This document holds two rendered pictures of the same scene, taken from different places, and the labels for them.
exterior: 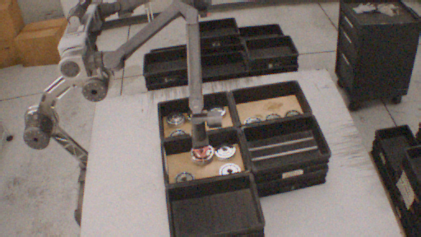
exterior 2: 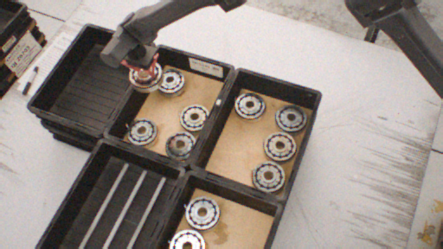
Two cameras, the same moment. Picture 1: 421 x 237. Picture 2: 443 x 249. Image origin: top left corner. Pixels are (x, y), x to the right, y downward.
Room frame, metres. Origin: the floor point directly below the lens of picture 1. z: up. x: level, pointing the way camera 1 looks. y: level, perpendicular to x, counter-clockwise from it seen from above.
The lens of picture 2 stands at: (1.87, -0.51, 2.08)
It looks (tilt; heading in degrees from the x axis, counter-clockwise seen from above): 61 degrees down; 121
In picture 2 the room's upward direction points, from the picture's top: 6 degrees counter-clockwise
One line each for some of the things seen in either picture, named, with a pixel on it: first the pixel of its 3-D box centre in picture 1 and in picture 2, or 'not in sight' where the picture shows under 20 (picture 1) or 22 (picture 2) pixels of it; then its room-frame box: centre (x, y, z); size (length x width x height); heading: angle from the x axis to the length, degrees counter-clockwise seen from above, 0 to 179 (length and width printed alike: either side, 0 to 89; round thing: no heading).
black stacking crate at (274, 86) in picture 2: (196, 123); (258, 137); (1.65, 0.07, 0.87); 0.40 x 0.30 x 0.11; 93
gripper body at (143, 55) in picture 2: (199, 133); (135, 47); (1.27, 0.05, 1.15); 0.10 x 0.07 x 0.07; 2
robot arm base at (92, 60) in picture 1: (94, 60); not in sight; (1.49, 0.47, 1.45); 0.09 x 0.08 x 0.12; 1
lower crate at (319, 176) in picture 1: (284, 164); not in sight; (1.37, -0.35, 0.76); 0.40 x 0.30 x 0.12; 93
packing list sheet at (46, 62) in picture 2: not in sight; (58, 66); (0.72, 0.12, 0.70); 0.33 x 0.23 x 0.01; 91
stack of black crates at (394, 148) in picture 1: (398, 157); not in sight; (1.67, -1.30, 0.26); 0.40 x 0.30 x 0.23; 1
